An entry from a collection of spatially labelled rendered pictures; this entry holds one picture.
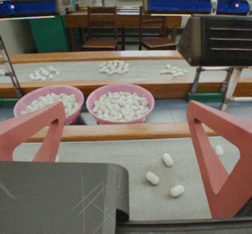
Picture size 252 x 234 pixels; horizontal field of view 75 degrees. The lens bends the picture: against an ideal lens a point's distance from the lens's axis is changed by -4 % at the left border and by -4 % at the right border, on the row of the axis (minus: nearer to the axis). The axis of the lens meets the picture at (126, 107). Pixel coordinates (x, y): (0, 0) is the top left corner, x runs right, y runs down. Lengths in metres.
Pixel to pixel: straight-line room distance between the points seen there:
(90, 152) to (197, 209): 0.32
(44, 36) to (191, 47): 3.04
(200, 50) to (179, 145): 0.34
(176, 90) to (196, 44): 0.59
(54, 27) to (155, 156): 2.84
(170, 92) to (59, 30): 2.52
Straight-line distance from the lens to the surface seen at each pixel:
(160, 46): 2.45
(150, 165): 0.50
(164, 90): 0.85
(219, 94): 0.94
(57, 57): 1.21
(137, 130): 0.56
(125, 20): 2.95
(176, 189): 0.46
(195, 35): 0.30
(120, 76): 0.92
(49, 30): 3.18
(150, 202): 0.45
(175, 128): 0.58
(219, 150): 0.57
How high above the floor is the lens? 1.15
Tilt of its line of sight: 36 degrees down
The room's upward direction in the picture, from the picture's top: straight up
